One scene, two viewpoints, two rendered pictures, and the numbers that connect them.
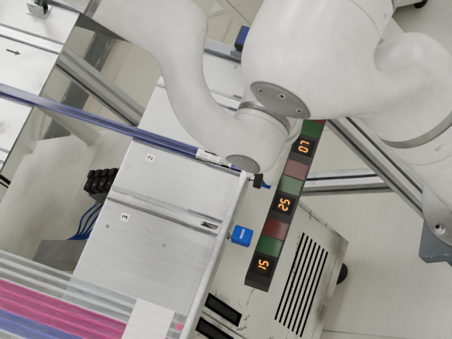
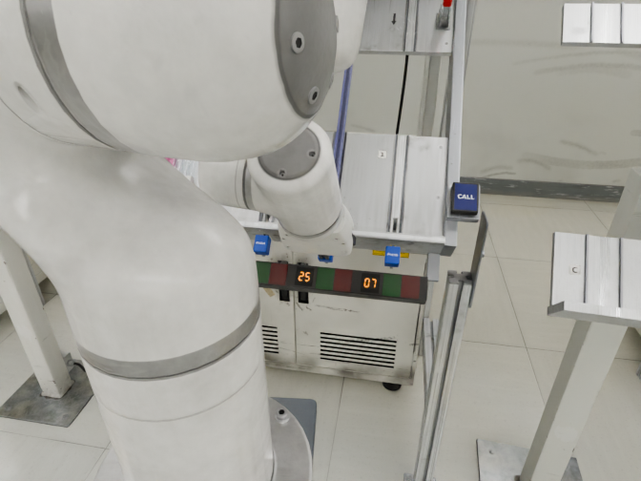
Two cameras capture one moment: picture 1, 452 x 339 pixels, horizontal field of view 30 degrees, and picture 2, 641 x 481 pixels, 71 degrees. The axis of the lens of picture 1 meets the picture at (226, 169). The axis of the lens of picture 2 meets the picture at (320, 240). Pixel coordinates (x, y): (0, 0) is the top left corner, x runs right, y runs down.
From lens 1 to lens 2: 0.85 m
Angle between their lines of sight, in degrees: 33
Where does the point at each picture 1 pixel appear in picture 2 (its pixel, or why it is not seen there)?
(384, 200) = (463, 412)
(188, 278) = not seen: hidden behind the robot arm
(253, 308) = (318, 312)
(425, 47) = (155, 264)
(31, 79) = (371, 40)
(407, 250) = (414, 437)
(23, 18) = (430, 13)
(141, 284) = not seen: hidden behind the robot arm
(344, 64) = not seen: outside the picture
